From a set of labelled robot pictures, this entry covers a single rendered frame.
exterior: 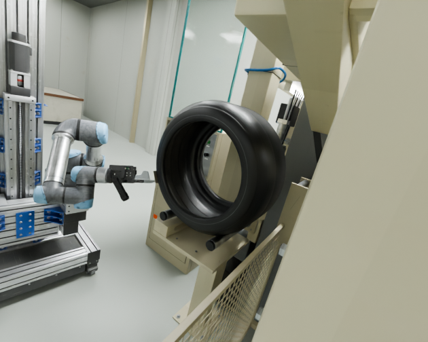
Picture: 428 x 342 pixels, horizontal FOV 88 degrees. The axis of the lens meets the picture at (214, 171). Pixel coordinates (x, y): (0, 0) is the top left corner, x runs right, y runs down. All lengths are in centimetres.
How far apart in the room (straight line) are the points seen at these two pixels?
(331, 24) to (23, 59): 152
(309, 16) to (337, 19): 5
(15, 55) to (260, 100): 131
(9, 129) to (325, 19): 161
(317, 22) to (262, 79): 73
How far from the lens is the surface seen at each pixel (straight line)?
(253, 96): 121
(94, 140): 137
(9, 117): 171
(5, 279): 189
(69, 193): 115
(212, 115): 87
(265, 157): 81
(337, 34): 52
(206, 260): 105
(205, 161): 177
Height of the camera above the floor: 144
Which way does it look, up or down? 16 degrees down
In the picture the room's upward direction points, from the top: 14 degrees clockwise
